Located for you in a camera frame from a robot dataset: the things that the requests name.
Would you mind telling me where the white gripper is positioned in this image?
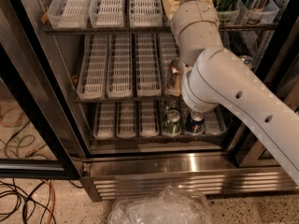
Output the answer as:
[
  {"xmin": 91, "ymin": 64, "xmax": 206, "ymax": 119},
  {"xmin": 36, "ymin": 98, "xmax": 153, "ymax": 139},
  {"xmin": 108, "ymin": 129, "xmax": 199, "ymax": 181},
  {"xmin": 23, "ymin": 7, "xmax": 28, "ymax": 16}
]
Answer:
[{"xmin": 163, "ymin": 0, "xmax": 219, "ymax": 41}]

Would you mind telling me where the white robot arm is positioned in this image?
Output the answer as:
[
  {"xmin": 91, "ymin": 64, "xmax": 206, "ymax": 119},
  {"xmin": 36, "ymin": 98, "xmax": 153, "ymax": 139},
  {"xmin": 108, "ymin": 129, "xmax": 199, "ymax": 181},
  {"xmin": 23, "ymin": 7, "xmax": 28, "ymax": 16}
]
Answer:
[{"xmin": 163, "ymin": 0, "xmax": 299, "ymax": 184}]

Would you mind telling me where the blue silver can middle shelf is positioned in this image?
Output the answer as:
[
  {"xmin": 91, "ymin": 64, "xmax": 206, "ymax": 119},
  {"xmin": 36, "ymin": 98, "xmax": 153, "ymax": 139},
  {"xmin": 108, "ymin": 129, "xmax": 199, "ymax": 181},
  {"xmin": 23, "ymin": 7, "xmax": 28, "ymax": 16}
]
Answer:
[{"xmin": 239, "ymin": 55, "xmax": 254, "ymax": 70}]

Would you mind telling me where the stainless steel fridge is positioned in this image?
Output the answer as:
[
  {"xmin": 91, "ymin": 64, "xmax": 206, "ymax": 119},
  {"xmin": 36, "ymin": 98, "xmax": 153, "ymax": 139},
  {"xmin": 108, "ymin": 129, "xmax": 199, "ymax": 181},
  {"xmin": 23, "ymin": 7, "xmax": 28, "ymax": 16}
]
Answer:
[{"xmin": 12, "ymin": 0, "xmax": 299, "ymax": 203}]

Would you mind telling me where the green can rear bottom shelf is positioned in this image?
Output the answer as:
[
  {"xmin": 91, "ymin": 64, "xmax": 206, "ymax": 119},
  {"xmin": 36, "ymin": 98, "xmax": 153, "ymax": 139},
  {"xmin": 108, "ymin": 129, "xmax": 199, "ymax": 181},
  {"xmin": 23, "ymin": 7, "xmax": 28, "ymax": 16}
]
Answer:
[{"xmin": 163, "ymin": 99, "xmax": 179, "ymax": 114}]

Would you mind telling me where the blue can bottom shelf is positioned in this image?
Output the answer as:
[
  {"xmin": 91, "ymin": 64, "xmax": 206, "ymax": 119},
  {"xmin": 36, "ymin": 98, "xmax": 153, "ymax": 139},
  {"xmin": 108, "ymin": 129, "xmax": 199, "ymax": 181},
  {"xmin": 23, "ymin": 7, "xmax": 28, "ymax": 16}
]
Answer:
[{"xmin": 185, "ymin": 111, "xmax": 204, "ymax": 134}]

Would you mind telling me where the green can front bottom shelf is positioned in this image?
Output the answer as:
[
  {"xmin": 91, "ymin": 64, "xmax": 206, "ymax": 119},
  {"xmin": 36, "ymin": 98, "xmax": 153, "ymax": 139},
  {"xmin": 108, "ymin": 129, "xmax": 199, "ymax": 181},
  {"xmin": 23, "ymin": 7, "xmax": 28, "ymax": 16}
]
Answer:
[{"xmin": 163, "ymin": 109, "xmax": 181, "ymax": 137}]

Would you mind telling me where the open glass fridge door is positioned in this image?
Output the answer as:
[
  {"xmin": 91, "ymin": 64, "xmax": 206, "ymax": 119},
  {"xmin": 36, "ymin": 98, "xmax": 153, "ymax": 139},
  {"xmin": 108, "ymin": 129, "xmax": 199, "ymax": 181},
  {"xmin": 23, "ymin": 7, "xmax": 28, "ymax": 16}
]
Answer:
[{"xmin": 0, "ymin": 0, "xmax": 88, "ymax": 180}]

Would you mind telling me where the copper gold can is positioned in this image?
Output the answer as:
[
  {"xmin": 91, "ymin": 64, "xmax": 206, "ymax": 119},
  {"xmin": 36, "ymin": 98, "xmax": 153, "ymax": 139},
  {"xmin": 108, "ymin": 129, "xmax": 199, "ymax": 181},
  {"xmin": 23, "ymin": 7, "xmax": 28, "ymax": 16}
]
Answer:
[{"xmin": 166, "ymin": 58, "xmax": 181, "ymax": 96}]

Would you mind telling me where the clear plastic bag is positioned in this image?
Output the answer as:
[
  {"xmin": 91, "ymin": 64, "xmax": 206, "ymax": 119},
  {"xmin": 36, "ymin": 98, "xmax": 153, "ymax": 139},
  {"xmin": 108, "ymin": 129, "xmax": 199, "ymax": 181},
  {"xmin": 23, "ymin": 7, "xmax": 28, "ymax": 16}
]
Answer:
[{"xmin": 107, "ymin": 186, "xmax": 213, "ymax": 224}]

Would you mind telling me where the top wire shelf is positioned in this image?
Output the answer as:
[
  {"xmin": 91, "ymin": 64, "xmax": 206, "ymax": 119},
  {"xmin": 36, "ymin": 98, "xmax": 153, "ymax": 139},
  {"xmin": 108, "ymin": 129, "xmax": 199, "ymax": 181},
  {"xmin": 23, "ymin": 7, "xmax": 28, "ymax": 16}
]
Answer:
[{"xmin": 43, "ymin": 23, "xmax": 278, "ymax": 35}]

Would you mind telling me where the wire shelf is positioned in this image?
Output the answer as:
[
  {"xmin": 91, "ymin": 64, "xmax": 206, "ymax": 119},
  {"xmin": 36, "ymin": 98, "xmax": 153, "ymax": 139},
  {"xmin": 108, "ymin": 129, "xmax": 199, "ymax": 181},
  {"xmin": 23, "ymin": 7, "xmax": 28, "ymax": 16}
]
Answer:
[
  {"xmin": 43, "ymin": 23, "xmax": 278, "ymax": 35},
  {"xmin": 91, "ymin": 134, "xmax": 225, "ymax": 143},
  {"xmin": 75, "ymin": 95, "xmax": 182, "ymax": 104}
]

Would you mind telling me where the middle wire shelf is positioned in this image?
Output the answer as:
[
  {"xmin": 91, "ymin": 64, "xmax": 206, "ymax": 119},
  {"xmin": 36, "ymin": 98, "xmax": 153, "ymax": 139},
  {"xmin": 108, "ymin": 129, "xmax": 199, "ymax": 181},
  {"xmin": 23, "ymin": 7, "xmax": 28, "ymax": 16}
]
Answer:
[{"xmin": 75, "ymin": 95, "xmax": 182, "ymax": 104}]

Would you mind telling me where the bottom wire shelf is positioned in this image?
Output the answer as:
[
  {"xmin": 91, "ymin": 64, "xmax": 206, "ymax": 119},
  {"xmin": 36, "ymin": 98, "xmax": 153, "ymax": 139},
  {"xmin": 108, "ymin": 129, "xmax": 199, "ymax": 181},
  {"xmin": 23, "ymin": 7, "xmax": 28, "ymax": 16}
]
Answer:
[{"xmin": 91, "ymin": 134, "xmax": 225, "ymax": 143}]

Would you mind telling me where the orange cable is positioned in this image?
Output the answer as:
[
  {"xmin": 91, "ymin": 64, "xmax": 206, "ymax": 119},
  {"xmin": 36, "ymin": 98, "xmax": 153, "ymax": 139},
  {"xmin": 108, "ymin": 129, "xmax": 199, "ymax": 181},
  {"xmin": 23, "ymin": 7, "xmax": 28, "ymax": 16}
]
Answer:
[{"xmin": 40, "ymin": 179, "xmax": 57, "ymax": 224}]

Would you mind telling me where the black cable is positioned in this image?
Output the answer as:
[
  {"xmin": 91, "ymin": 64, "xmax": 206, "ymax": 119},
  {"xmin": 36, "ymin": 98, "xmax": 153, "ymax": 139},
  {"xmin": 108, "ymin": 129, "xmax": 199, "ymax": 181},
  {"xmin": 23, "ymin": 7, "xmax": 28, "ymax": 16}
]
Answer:
[{"xmin": 0, "ymin": 178, "xmax": 57, "ymax": 224}]

